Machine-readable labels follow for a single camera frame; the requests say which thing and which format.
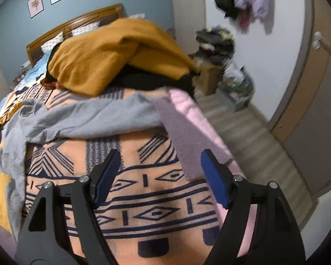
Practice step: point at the white floral pillow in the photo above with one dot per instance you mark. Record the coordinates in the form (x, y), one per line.
(52, 42)
(85, 29)

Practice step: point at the mauve fuzzy cloth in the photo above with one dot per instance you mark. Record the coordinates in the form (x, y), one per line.
(182, 143)

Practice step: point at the grey sweater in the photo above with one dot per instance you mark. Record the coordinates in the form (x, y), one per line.
(71, 121)

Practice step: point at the pile of dark clothes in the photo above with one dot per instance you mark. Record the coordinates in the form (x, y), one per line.
(215, 44)

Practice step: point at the dark red hanging garment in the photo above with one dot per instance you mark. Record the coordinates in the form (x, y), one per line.
(244, 20)

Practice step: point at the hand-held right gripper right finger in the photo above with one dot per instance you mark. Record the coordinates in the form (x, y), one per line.
(213, 179)

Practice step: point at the yellow cloth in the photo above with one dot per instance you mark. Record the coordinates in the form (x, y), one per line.
(0, 198)

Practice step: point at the grey brown door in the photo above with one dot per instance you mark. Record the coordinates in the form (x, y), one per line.
(311, 110)

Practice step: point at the pink blanket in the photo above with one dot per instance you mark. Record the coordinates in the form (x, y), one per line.
(193, 107)

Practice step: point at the black garment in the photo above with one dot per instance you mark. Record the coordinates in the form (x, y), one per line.
(154, 81)

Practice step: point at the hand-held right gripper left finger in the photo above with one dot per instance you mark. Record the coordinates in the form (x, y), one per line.
(107, 179)

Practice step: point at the beige wardrobe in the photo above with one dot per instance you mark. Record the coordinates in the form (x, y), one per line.
(187, 5)

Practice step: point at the mustard yellow garment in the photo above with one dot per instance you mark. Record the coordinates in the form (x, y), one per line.
(99, 55)

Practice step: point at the blue floral duvet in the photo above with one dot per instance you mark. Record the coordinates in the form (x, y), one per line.
(34, 70)

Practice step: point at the rust orange garment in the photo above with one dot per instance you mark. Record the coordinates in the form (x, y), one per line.
(51, 84)

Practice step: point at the wooden headboard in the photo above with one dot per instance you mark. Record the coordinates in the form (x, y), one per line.
(71, 23)

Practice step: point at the orange navy patterned blanket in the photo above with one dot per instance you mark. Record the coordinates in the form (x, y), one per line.
(154, 198)

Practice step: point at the cardboard box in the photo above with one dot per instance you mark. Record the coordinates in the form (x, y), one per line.
(208, 76)

